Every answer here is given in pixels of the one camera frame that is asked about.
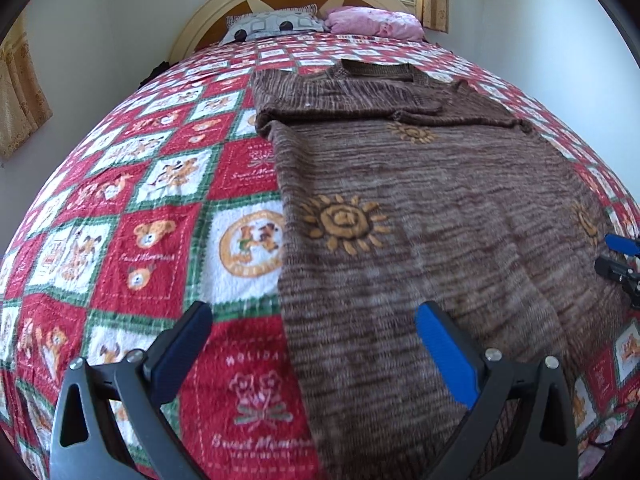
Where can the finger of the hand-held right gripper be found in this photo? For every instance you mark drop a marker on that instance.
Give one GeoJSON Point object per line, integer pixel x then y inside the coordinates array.
{"type": "Point", "coordinates": [622, 245]}
{"type": "Point", "coordinates": [612, 267]}

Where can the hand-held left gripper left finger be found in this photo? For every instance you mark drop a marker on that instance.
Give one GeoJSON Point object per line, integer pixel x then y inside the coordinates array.
{"type": "Point", "coordinates": [190, 330]}

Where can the cream wooden headboard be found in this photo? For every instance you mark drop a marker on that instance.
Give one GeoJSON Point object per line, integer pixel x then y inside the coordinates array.
{"type": "Point", "coordinates": [210, 20]}

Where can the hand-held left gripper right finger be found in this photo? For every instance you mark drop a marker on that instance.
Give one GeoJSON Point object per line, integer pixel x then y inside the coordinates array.
{"type": "Point", "coordinates": [442, 355]}

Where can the grey patterned pillow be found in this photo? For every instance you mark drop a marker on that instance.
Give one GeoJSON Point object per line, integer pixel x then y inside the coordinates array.
{"type": "Point", "coordinates": [270, 25]}

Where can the pink pillow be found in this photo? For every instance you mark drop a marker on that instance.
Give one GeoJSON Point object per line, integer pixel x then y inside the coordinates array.
{"type": "Point", "coordinates": [370, 22]}

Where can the dark cloth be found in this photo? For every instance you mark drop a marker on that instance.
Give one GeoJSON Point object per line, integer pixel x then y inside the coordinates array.
{"type": "Point", "coordinates": [154, 72]}

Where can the red checked printed bedspread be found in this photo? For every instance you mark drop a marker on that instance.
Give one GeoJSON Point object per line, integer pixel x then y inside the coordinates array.
{"type": "Point", "coordinates": [160, 200]}

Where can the wide yellow curtain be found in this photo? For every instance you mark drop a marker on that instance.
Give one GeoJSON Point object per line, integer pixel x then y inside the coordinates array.
{"type": "Point", "coordinates": [20, 95]}

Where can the brown knit sweater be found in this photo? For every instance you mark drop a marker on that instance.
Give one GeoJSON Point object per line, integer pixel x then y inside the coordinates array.
{"type": "Point", "coordinates": [425, 240]}

